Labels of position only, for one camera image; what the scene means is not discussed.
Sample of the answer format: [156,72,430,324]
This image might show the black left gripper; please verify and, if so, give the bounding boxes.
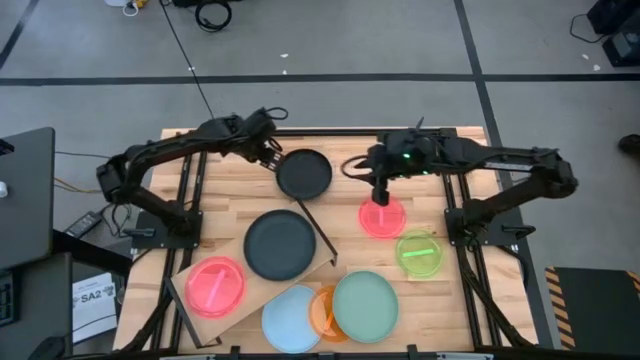
[234,108,286,174]

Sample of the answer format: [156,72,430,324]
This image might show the small pink transparent plate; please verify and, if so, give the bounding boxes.
[358,196,407,240]

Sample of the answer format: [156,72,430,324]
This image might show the black plate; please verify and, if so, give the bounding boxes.
[243,208,317,282]
[275,148,334,202]

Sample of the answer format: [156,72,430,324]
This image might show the green transparent plate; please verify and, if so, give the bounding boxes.
[395,229,444,279]

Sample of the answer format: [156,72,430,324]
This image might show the sage green plate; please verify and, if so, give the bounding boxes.
[332,270,400,344]

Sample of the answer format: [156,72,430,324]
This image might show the orange transparent plate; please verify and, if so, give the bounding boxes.
[308,284,351,344]

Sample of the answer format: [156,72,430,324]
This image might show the large pink transparent plate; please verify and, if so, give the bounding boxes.
[184,255,247,320]

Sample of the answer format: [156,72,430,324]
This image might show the light blue plate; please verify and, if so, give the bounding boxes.
[260,284,324,355]

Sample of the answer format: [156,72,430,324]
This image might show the wooden shelf with black legs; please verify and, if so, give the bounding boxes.
[163,195,339,350]

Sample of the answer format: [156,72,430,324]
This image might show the black power brick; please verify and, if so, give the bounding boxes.
[63,210,104,240]

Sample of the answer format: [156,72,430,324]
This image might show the white paper booklet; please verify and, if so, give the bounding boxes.
[71,272,119,345]

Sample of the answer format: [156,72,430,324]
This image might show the hazard striped black mat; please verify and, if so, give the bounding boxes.
[544,266,640,351]

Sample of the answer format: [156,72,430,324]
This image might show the dark grey monitor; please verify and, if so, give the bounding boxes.
[0,126,56,271]

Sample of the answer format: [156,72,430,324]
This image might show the person's shoe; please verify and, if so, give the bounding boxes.
[617,133,640,157]

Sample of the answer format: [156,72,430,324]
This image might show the black equipment case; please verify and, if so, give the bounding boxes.
[601,29,640,68]
[586,0,640,36]

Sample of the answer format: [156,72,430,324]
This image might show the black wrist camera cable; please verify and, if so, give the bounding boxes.
[263,105,290,123]
[340,153,375,182]

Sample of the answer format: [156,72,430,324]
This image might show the black aluminium table frame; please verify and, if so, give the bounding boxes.
[114,127,541,360]

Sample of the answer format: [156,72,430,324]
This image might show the long black floor cable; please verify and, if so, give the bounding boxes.
[158,0,217,121]

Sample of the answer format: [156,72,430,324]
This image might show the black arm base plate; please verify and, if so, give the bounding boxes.
[122,209,204,250]
[444,207,536,247]

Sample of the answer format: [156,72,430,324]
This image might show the coiled black cable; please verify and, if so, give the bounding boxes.
[194,0,234,33]

